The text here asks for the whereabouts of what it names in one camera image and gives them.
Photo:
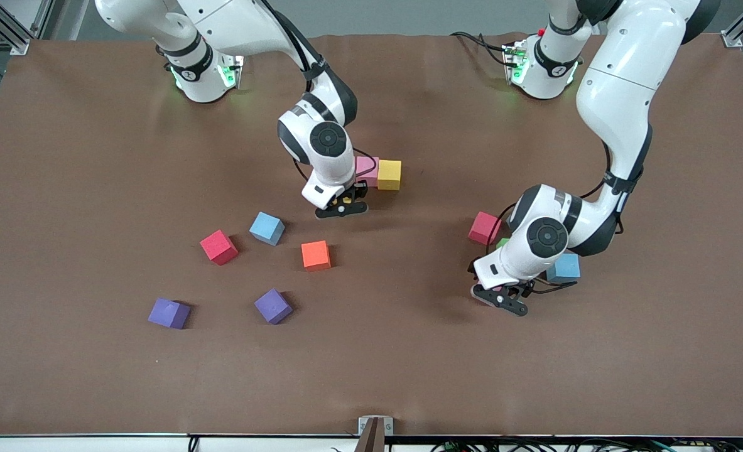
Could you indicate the green foam cube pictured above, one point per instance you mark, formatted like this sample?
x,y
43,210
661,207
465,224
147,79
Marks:
x,y
502,242

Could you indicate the yellow foam cube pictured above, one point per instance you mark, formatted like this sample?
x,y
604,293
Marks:
x,y
389,174
344,200

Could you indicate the blue foam cube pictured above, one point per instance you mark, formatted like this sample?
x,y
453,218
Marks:
x,y
266,227
569,269

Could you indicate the orange foam cube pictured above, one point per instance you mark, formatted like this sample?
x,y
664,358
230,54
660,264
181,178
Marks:
x,y
315,255

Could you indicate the grey metal camera bracket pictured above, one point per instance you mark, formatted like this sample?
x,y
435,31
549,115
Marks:
x,y
375,433

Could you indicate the purple foam cube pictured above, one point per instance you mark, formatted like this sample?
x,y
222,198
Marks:
x,y
273,306
168,312

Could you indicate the red foam cube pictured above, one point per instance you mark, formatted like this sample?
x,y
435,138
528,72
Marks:
x,y
483,227
218,247

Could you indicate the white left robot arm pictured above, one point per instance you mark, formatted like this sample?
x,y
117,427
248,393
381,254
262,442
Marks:
x,y
622,75

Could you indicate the white table edge rail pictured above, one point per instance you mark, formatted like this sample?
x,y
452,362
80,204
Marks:
x,y
95,444

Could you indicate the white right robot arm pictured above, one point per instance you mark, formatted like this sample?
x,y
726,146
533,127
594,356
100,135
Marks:
x,y
245,25

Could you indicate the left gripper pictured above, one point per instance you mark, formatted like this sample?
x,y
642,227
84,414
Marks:
x,y
524,289

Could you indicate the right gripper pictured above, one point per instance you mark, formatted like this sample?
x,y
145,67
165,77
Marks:
x,y
358,187

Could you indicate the brown table mat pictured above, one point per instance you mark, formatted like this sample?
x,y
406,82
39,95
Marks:
x,y
371,351

